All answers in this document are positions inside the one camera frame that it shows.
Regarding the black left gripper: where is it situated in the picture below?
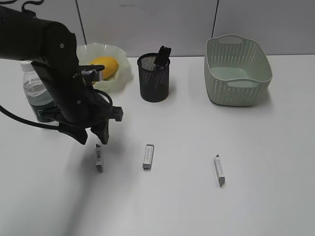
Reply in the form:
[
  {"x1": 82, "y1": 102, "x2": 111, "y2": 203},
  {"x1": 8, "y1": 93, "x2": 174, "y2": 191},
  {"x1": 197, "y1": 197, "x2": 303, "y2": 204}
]
[{"x1": 31, "y1": 61, "x2": 123, "y2": 145}]

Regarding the grey white eraser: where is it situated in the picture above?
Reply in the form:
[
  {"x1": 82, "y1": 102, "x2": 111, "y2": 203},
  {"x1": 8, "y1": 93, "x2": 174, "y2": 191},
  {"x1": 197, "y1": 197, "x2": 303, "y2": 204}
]
[
  {"x1": 95, "y1": 144, "x2": 103, "y2": 173},
  {"x1": 214, "y1": 154, "x2": 225, "y2": 187},
  {"x1": 142, "y1": 144, "x2": 155, "y2": 170}
]

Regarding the yellow mango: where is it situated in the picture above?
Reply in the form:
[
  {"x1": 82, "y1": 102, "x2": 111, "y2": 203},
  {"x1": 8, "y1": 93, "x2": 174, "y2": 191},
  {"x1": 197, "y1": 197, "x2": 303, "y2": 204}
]
[{"x1": 90, "y1": 57, "x2": 119, "y2": 80}]

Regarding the clear water bottle green label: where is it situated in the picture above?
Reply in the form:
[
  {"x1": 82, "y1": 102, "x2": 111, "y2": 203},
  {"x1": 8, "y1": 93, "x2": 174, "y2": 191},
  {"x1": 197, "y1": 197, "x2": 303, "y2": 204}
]
[{"x1": 20, "y1": 61, "x2": 57, "y2": 124}]

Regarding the black marker pen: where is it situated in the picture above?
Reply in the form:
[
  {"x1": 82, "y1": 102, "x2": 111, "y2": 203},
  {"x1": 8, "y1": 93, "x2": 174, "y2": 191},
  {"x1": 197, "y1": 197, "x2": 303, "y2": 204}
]
[
  {"x1": 156, "y1": 46, "x2": 169, "y2": 70},
  {"x1": 160, "y1": 47, "x2": 171, "y2": 67},
  {"x1": 154, "y1": 46, "x2": 166, "y2": 86}
]

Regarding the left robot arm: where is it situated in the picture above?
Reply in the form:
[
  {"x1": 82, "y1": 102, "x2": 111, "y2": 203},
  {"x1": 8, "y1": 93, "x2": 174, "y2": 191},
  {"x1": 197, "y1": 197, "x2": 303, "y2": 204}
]
[{"x1": 0, "y1": 2, "x2": 123, "y2": 144}]

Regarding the translucent green wavy plate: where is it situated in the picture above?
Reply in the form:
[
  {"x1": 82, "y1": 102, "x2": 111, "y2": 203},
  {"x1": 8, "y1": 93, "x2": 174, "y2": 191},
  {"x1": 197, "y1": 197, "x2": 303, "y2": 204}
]
[{"x1": 77, "y1": 43, "x2": 133, "y2": 93}]

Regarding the black mesh pen holder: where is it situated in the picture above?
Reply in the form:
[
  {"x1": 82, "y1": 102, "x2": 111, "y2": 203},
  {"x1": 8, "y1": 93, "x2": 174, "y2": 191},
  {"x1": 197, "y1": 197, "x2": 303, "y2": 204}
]
[{"x1": 137, "y1": 53, "x2": 170, "y2": 103}]

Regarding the light green plastic basket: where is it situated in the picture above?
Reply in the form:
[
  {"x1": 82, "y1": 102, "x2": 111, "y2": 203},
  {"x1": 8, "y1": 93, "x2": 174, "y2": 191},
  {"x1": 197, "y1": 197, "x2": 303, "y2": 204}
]
[{"x1": 204, "y1": 34, "x2": 273, "y2": 107}]

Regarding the black wall cable left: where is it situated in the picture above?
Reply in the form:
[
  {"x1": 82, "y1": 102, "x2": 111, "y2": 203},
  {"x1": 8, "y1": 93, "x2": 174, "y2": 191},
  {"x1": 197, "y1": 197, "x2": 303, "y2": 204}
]
[{"x1": 75, "y1": 0, "x2": 88, "y2": 45}]

